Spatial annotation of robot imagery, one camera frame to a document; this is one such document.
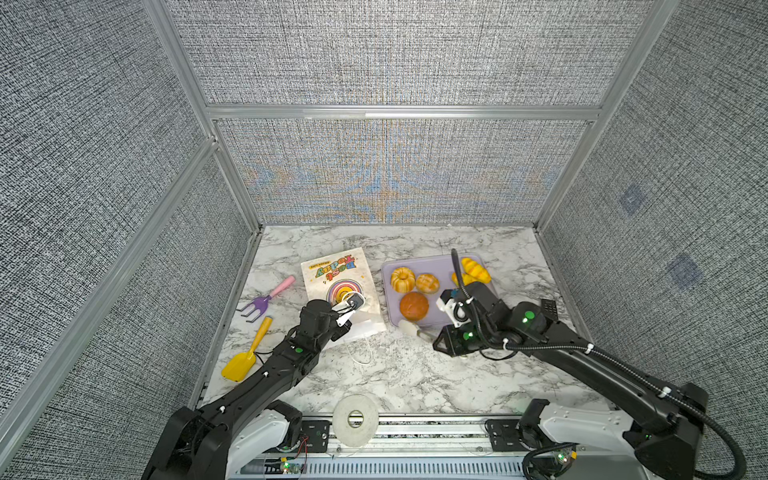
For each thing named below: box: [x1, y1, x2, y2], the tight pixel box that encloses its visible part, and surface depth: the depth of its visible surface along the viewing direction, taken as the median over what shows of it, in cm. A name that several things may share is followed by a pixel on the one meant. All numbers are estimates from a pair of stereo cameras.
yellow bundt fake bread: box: [390, 266, 416, 293], surface depth 102 cm
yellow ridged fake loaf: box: [461, 257, 492, 286], surface depth 105 cm
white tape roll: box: [332, 394, 379, 447], surface depth 78 cm
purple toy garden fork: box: [236, 276, 296, 323], surface depth 100 cm
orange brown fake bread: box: [399, 291, 429, 321], surface depth 94 cm
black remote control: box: [541, 299, 558, 320], surface depth 97 cm
